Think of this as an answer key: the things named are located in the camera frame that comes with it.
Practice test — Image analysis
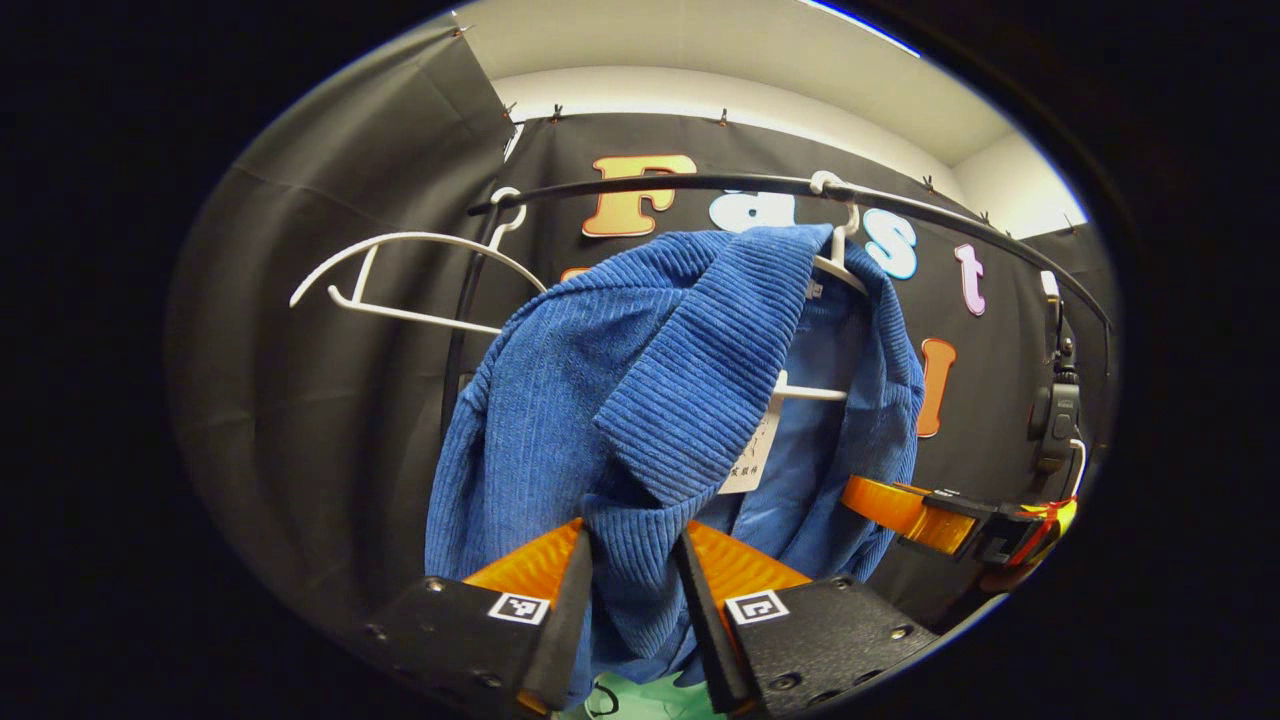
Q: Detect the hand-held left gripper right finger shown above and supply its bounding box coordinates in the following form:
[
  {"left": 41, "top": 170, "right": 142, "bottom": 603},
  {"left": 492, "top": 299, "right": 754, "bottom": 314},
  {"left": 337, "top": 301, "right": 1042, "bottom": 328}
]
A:
[{"left": 672, "top": 519, "right": 943, "bottom": 717}]

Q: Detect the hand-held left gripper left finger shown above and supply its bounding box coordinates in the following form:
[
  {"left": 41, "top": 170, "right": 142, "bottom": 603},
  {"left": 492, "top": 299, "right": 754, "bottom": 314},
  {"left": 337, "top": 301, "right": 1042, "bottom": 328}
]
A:
[{"left": 358, "top": 517, "right": 595, "bottom": 717}]

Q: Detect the green laundry hamper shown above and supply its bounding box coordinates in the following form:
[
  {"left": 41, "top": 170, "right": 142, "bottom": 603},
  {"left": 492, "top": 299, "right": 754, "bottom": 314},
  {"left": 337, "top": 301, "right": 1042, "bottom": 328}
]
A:
[{"left": 585, "top": 672, "right": 716, "bottom": 720}]

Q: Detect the blue corduroy jacket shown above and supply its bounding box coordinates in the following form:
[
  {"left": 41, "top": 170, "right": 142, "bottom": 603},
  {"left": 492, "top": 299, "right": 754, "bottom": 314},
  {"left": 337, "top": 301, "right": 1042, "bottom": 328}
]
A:
[{"left": 424, "top": 224, "right": 926, "bottom": 711}]

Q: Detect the white plastic clothes hanger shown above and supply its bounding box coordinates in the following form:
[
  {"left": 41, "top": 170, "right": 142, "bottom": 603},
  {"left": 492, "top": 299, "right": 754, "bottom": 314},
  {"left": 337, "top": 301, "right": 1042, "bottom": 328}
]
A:
[
  {"left": 772, "top": 170, "right": 871, "bottom": 403},
  {"left": 289, "top": 187, "right": 549, "bottom": 337}
]

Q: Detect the black clothes rack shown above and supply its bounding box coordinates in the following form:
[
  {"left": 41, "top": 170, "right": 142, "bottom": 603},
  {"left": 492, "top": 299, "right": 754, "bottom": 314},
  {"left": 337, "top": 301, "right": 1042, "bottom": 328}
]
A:
[{"left": 440, "top": 172, "right": 1116, "bottom": 441}]

